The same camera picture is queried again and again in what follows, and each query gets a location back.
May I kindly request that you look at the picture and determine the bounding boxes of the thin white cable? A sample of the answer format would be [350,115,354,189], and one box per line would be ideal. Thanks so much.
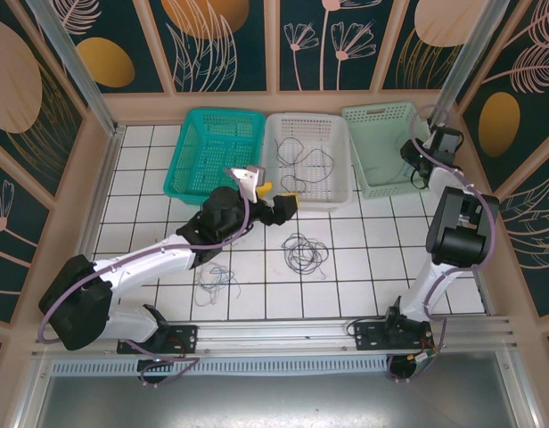
[281,233,329,274]
[194,260,235,308]

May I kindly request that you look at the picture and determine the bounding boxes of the mint green plastic basket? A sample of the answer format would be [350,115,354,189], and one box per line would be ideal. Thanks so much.
[341,101,448,200]

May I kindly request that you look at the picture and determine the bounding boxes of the teal plastic basket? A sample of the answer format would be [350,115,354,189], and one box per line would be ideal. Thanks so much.
[161,108,266,210]

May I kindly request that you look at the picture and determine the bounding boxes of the white plastic basket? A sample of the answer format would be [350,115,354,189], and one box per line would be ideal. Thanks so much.
[261,112,357,213]

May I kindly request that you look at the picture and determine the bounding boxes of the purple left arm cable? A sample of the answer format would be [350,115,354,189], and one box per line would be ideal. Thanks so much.
[37,168,254,345]

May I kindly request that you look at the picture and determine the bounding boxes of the aluminium frame post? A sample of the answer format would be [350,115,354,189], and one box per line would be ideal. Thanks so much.
[428,0,512,131]
[24,0,127,140]

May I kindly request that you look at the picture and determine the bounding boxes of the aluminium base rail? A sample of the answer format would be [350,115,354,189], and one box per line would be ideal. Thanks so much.
[31,314,517,358]

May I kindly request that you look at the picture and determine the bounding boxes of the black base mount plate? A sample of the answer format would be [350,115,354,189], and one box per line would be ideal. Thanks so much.
[117,324,200,356]
[353,321,434,354]

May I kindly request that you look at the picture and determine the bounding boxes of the white slotted cable duct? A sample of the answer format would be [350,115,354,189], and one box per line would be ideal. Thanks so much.
[48,355,392,378]

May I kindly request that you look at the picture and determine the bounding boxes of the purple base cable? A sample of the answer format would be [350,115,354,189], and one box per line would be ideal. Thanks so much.
[386,351,436,384]
[117,339,200,390]

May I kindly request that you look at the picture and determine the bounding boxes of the coloured connector wires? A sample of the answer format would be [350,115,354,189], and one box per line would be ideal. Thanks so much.
[407,340,438,370]

